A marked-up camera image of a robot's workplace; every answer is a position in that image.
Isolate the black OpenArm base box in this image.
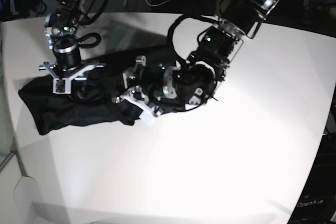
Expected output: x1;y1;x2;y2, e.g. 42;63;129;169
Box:
288;133;335;223

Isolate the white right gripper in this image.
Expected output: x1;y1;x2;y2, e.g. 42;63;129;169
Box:
38;61;105;94

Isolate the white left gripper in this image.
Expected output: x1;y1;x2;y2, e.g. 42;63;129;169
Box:
112;56;163;126

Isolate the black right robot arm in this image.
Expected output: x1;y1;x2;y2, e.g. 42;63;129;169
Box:
39;0;101;99

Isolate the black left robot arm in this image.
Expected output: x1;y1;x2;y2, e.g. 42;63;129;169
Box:
112;0;280;121

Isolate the dark long-sleeve shirt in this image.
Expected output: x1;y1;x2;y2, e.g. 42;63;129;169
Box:
18;46;176;136

